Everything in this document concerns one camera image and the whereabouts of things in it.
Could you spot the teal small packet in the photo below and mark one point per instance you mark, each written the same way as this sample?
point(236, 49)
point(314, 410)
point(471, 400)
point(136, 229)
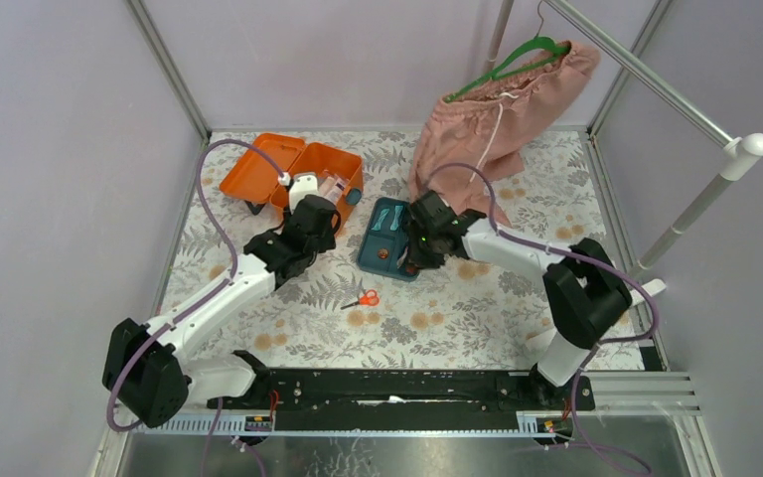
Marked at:
point(379, 219)

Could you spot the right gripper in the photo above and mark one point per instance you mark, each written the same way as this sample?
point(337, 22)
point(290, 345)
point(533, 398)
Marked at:
point(415, 257)

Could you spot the orange medicine box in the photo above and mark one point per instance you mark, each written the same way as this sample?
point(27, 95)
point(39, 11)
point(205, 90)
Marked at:
point(253, 179)

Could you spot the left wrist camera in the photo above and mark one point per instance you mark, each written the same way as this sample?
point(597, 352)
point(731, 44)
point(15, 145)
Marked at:
point(302, 185)

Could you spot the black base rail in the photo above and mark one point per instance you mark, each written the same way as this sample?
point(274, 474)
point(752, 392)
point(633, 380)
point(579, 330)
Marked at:
point(404, 400)

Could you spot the white clothes rack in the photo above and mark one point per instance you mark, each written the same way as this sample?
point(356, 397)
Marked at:
point(711, 53)

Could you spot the pink hanging garment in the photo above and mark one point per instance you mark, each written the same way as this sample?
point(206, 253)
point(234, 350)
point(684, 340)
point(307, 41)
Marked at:
point(479, 136)

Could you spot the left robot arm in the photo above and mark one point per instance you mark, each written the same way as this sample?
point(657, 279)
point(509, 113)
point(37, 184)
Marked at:
point(151, 369)

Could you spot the green clothes hanger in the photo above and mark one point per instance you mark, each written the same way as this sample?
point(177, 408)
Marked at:
point(553, 52)

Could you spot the teal tray insert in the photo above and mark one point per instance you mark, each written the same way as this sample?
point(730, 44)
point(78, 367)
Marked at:
point(395, 242)

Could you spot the white gauze packet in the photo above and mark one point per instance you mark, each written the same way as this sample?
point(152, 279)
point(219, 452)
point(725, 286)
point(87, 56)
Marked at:
point(332, 187)

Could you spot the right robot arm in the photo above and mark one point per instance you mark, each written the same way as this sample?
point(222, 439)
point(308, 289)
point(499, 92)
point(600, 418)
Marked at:
point(584, 292)

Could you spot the orange handled scissors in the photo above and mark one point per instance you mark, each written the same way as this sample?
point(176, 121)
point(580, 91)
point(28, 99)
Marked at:
point(366, 298)

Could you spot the teal small tube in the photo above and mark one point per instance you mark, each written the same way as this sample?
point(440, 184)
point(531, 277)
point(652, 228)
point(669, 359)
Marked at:
point(395, 223)

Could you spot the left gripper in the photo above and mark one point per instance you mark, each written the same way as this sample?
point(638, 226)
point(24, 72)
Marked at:
point(319, 206)

